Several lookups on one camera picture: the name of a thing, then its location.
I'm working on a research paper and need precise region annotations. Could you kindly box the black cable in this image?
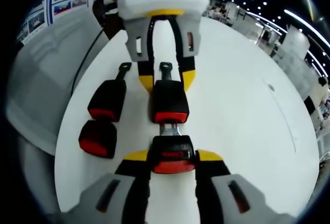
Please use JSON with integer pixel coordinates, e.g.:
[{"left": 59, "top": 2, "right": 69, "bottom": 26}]
[{"left": 70, "top": 27, "right": 104, "bottom": 94}]

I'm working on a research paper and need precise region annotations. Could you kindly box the black seat belt buckle with stalk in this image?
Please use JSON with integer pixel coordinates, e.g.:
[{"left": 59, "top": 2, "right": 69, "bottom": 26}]
[
  {"left": 87, "top": 62, "right": 133, "bottom": 124},
  {"left": 152, "top": 61, "right": 190, "bottom": 125}
]

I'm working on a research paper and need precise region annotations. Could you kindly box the black extender metal seat belt tongue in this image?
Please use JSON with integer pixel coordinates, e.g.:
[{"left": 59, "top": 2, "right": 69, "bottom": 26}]
[
  {"left": 148, "top": 120, "right": 201, "bottom": 175},
  {"left": 78, "top": 119, "right": 119, "bottom": 160}
]

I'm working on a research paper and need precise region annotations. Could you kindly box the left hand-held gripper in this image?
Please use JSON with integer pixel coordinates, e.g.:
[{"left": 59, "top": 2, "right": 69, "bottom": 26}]
[{"left": 115, "top": 0, "right": 210, "bottom": 94}]

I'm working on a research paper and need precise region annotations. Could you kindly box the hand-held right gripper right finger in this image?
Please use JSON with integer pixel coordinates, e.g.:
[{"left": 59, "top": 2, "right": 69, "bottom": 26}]
[{"left": 195, "top": 150, "right": 297, "bottom": 224}]

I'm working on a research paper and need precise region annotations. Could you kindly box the white partition panel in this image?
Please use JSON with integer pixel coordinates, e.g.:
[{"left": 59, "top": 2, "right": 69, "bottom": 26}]
[{"left": 6, "top": 15, "right": 109, "bottom": 155}]

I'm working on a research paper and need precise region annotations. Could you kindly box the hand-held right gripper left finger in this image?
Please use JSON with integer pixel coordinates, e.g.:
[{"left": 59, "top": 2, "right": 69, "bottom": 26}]
[{"left": 61, "top": 150, "right": 152, "bottom": 224}]

